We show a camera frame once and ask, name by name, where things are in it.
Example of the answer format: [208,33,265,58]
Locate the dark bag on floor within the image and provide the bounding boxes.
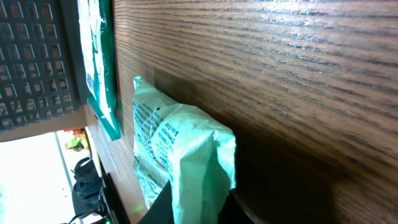
[72,157,103,215]

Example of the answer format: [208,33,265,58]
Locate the grey plastic mesh basket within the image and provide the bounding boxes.
[1,0,89,132]

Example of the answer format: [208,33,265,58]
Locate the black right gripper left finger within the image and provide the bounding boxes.
[137,182,174,224]

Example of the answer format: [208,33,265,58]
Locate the mint green wet wipes pack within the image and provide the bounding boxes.
[132,77,236,223]

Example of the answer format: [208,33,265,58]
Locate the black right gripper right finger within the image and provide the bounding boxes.
[218,190,254,224]

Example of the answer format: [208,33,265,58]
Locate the green 3M gloves package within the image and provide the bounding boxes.
[77,0,121,141]

